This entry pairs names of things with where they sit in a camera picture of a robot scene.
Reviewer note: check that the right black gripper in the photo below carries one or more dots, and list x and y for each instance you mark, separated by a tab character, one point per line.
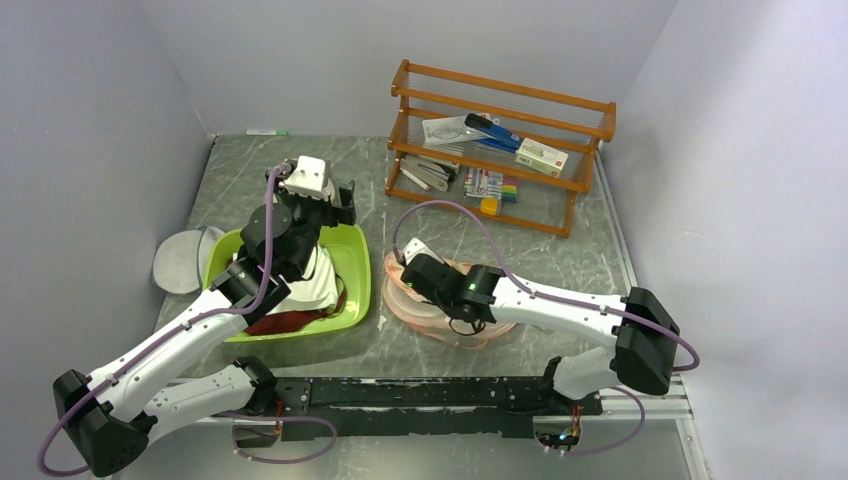
435	302

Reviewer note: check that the white staples box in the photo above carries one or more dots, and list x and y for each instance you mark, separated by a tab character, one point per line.
541	158

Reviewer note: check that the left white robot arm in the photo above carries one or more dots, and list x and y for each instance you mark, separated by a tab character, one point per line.
115	412

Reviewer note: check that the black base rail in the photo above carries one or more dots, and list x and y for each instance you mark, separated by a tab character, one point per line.
507	406

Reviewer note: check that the white green marker pen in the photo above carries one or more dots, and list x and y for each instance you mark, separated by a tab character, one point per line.
267	132

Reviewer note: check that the grey black stapler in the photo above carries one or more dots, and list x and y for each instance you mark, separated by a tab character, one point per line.
436	175

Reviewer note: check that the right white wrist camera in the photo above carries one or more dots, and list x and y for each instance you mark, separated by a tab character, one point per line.
416	247

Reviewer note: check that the yellow grey tape dispenser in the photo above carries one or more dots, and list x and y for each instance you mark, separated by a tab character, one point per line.
491	206

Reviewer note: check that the orange wooden shelf rack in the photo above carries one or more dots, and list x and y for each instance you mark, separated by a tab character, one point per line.
575	125

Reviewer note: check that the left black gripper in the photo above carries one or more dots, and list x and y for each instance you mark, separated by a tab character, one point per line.
335	214

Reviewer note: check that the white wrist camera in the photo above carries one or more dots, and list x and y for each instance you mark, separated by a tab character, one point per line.
416	247
309	177

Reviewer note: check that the white garment in basin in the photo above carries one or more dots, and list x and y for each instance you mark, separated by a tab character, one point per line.
319	289

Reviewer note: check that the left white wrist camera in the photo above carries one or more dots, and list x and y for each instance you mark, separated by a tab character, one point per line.
309	177

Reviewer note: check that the floral mesh laundry bag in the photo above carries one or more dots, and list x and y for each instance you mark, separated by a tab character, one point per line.
426	319

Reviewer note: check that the blue stapler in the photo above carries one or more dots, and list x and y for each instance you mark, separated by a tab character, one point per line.
496	136

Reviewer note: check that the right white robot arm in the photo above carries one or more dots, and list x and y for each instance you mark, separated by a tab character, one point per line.
633	335

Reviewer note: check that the dark red garment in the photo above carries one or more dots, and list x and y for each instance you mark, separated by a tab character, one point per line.
293	321

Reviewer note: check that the coloured marker pack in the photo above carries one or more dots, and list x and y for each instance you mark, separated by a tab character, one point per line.
483	183

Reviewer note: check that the white plastic packet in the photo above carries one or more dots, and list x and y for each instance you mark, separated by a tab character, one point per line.
449	130

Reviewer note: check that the green plastic basin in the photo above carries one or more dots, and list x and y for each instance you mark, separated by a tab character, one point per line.
348	249

